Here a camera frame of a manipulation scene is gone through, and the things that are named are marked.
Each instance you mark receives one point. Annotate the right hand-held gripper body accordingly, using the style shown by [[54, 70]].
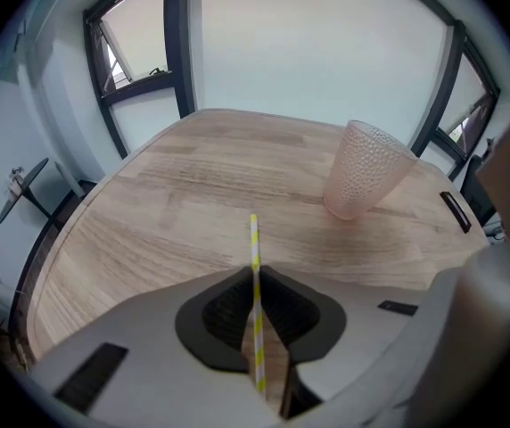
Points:
[[473, 319]]

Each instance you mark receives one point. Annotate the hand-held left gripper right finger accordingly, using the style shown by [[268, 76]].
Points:
[[362, 337]]

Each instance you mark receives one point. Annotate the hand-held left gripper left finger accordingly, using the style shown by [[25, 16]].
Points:
[[148, 350]]

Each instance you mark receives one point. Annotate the yellow white striped straw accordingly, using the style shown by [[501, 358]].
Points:
[[255, 248]]

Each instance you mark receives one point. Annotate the pink dimpled translucent cup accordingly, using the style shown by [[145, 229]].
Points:
[[362, 172]]

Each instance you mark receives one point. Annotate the black framed picture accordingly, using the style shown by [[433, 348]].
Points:
[[455, 212]]

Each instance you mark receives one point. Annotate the black office chair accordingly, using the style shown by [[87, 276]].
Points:
[[475, 190]]

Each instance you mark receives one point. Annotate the round black side table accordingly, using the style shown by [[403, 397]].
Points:
[[23, 185]]

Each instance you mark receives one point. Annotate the black framed tilting window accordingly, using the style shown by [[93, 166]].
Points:
[[473, 87], [137, 38]]

